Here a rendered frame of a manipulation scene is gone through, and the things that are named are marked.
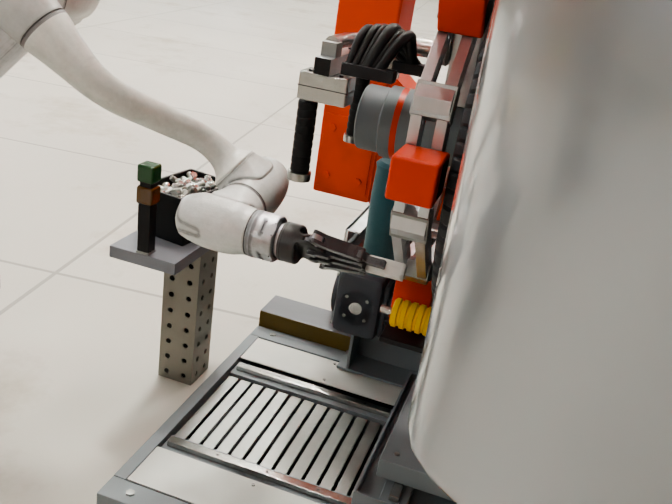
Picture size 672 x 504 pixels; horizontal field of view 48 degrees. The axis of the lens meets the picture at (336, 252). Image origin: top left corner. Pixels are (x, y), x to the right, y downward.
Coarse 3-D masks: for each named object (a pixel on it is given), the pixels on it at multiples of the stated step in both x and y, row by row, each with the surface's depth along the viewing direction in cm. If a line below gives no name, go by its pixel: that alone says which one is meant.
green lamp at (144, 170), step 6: (144, 162) 162; (150, 162) 162; (138, 168) 160; (144, 168) 160; (150, 168) 160; (156, 168) 161; (138, 174) 161; (144, 174) 161; (150, 174) 160; (156, 174) 161; (138, 180) 162; (144, 180) 161; (150, 180) 161; (156, 180) 162
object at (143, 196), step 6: (138, 186) 162; (156, 186) 164; (138, 192) 163; (144, 192) 162; (150, 192) 162; (156, 192) 163; (138, 198) 163; (144, 198) 163; (150, 198) 162; (156, 198) 164; (144, 204) 163; (150, 204) 163
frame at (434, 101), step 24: (432, 48) 119; (432, 72) 117; (456, 72) 117; (432, 96) 115; (456, 96) 115; (432, 120) 118; (432, 144) 118; (408, 216) 123; (432, 216) 124; (408, 240) 136; (432, 240) 160; (408, 264) 142; (432, 264) 143
